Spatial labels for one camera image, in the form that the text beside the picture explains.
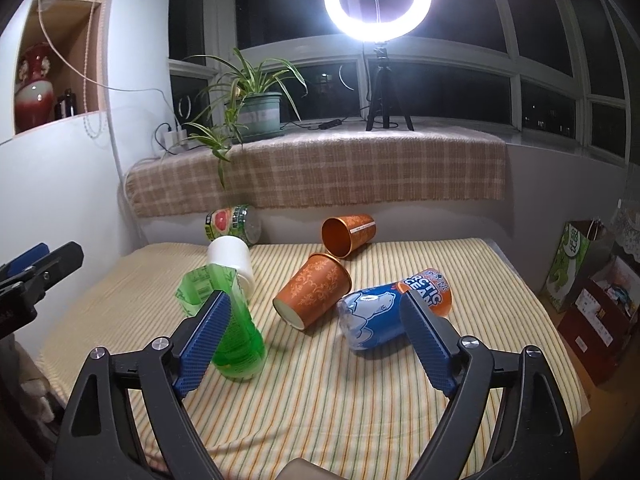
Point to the orange patterned paper cup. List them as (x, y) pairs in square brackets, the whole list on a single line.
[(312, 291)]

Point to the beige plaid blanket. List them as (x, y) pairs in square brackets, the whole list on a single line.
[(334, 168)]

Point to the white power adapter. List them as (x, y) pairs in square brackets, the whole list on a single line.
[(170, 141)]

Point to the green white carton box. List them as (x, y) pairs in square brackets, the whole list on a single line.
[(584, 248)]

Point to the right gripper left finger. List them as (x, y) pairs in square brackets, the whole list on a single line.
[(99, 437)]

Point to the blue orange bottle cup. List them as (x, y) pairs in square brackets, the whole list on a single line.
[(370, 317)]

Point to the wooden shelf niche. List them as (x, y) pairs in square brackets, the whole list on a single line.
[(74, 31)]

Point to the spider plant in pot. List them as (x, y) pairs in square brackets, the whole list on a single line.
[(241, 103)]

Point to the grapefruit label bottle cup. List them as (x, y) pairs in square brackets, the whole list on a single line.
[(240, 221)]

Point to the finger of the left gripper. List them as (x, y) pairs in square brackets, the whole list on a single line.
[(23, 261), (21, 293)]

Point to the white plastic cup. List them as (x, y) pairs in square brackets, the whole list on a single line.
[(232, 252)]

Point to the black tripod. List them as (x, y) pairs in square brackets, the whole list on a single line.
[(384, 93)]

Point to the left hand in glove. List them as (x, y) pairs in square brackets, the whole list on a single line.
[(34, 401)]

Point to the white lace cloth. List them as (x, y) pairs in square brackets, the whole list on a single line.
[(625, 224)]

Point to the red ceramic vase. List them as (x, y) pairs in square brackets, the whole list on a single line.
[(34, 97)]

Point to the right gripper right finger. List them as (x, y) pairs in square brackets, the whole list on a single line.
[(533, 437)]

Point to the red cardboard box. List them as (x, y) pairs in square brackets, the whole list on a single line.
[(603, 317)]

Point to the green cut bottle cup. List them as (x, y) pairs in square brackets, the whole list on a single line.
[(241, 352)]

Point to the striped yellow table cloth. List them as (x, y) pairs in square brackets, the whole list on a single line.
[(360, 415)]

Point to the copper cup near wall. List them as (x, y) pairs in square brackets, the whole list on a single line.
[(341, 236)]

